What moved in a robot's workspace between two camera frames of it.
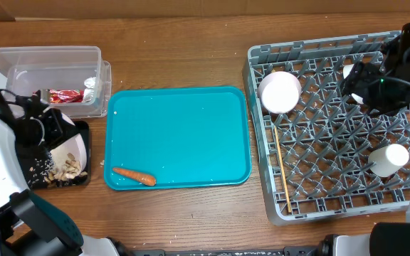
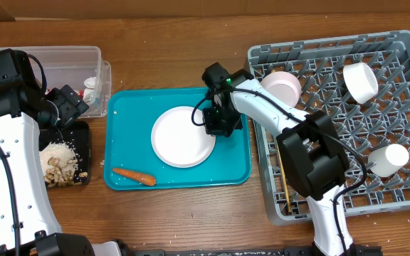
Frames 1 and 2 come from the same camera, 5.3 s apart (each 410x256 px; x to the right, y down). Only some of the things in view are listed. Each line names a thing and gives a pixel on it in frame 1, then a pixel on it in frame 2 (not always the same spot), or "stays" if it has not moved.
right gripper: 360,83 -> 213,126
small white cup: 388,160 stays
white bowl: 280,92 stays
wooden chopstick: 286,183 stays
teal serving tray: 183,137 stays
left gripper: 59,126 -> 70,104
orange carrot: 147,180 stays
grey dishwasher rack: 313,140 stays
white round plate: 75,146 -> 177,141
